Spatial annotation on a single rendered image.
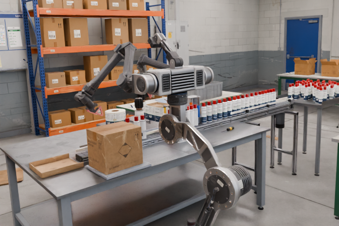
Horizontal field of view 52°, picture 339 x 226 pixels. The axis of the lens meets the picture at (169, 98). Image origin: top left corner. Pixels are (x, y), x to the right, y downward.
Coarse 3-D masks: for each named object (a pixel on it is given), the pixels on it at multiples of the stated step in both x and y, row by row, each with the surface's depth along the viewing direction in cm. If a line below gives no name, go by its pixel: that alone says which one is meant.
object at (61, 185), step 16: (224, 128) 338; (240, 128) 336; (256, 128) 334; (16, 144) 308; (32, 144) 306; (48, 144) 305; (64, 144) 303; (80, 144) 302; (160, 144) 294; (176, 144) 293; (224, 144) 292; (16, 160) 266; (32, 160) 265; (160, 160) 256; (176, 160) 259; (32, 176) 236; (64, 176) 233; (80, 176) 232; (96, 176) 231; (128, 176) 233; (64, 192) 208; (80, 192) 212
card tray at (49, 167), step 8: (40, 160) 254; (48, 160) 258; (56, 160) 262; (64, 160) 261; (72, 160) 261; (32, 168) 244; (40, 168) 247; (48, 168) 246; (56, 168) 236; (64, 168) 239; (72, 168) 243; (40, 176) 232; (48, 176) 232
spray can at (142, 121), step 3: (141, 117) 290; (141, 120) 290; (144, 120) 291; (141, 123) 290; (144, 123) 291; (141, 126) 290; (144, 126) 291; (141, 129) 291; (144, 129) 291; (144, 132) 292; (144, 135) 292; (144, 138) 292
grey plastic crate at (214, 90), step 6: (210, 84) 509; (216, 84) 519; (192, 90) 496; (198, 90) 492; (204, 90) 502; (210, 90) 511; (216, 90) 521; (204, 96) 503; (210, 96) 513; (216, 96) 523
